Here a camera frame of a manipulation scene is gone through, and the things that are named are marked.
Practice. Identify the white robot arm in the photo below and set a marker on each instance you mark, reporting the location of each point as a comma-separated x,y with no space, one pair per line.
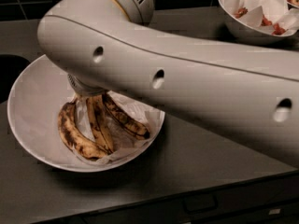
248,94

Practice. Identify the right spotted banana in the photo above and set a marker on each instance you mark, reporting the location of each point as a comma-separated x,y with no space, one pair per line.
135,128

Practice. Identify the spotted banana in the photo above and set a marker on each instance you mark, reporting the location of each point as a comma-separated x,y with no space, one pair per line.
135,128
73,138
98,122

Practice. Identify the middle spotted banana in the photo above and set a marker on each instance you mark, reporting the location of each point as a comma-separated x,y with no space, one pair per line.
98,122

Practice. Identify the left spotted banana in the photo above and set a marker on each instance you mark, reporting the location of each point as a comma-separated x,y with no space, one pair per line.
73,138

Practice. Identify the large white bowl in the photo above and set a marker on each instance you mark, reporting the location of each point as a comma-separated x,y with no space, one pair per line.
32,110

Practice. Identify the red fruit pieces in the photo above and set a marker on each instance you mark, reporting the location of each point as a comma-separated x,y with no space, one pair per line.
257,20

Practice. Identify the small white drawer label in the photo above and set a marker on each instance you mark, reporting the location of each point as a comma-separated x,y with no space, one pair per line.
275,211

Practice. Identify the black drawer handle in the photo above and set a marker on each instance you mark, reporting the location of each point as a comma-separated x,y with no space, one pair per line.
199,203

